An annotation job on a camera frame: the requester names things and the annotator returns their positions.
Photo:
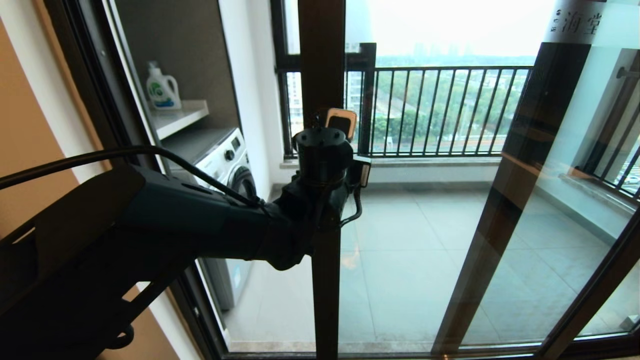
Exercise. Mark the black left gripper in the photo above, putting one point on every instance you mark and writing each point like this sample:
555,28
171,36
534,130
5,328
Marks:
322,160

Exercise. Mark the dark-framed glass sliding door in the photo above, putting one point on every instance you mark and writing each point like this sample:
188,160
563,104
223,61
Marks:
322,60

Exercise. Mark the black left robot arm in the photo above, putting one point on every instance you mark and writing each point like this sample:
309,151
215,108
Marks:
150,225

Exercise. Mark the stone window sill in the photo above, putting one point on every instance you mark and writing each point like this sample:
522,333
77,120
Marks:
425,162
595,189

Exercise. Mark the black metal balcony railing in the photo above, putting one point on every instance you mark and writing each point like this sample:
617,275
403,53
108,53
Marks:
605,135
450,68

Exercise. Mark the white front-load washing machine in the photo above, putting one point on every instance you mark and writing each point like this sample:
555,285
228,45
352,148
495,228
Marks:
225,150

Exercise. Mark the white cabinet shelf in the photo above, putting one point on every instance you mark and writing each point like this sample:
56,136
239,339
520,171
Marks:
180,117

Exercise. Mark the white detergent bottle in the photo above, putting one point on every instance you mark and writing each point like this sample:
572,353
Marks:
162,92

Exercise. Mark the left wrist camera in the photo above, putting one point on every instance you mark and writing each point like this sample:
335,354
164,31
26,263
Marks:
341,122

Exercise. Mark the dark casement window frame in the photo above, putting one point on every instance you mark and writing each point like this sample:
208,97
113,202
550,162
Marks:
367,100

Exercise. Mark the dark outer door frame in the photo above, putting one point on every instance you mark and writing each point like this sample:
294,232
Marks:
102,75

